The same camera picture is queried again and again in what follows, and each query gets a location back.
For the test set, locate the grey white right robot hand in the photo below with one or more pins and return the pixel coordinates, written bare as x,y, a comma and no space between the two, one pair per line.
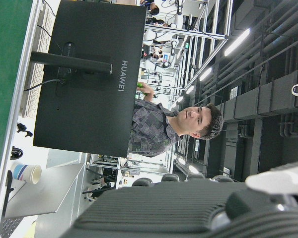
164,205

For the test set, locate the small green object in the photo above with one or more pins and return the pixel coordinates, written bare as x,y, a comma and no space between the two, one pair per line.
140,85

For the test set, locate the person in patterned shirt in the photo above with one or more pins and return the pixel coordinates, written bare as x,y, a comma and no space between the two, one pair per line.
151,129

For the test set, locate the silver laptop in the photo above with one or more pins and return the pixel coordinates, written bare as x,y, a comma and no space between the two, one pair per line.
54,193

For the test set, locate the black Huawei monitor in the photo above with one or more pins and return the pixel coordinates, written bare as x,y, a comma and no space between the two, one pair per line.
89,119

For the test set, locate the white ceiling light strip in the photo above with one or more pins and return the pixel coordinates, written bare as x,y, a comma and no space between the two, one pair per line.
237,42
205,74
190,89

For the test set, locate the blue striped paper cup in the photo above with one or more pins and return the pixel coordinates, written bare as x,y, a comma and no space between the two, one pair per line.
27,172

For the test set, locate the black machine part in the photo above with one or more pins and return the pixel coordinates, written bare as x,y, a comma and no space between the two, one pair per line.
9,188

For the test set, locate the white keyboard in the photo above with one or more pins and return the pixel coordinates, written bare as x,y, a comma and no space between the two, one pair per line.
36,81

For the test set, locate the green conveyor belt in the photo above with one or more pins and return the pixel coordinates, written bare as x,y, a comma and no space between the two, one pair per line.
2,74
22,74

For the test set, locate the aluminium workcell frame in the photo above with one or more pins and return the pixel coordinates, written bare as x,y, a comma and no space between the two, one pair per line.
188,33

